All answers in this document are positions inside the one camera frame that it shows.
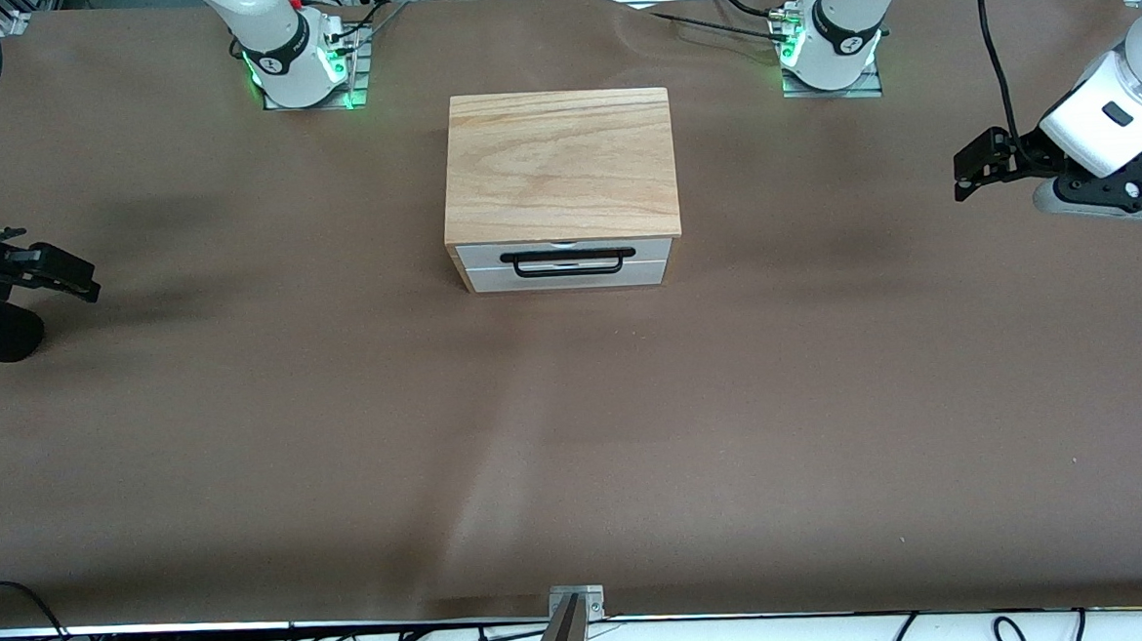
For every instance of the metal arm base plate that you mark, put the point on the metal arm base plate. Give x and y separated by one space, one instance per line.
363 77
871 85

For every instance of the brown table cover sheet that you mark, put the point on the brown table cover sheet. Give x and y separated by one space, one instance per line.
577 437

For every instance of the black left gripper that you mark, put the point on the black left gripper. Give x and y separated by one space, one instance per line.
1027 153

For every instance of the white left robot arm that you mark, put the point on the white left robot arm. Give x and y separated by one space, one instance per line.
848 13

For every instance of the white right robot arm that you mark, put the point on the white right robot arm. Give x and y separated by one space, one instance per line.
273 43

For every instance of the small metal bracket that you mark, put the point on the small metal bracket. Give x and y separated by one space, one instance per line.
595 598

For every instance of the light wooden drawer cabinet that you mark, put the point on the light wooden drawer cabinet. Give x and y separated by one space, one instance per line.
559 165

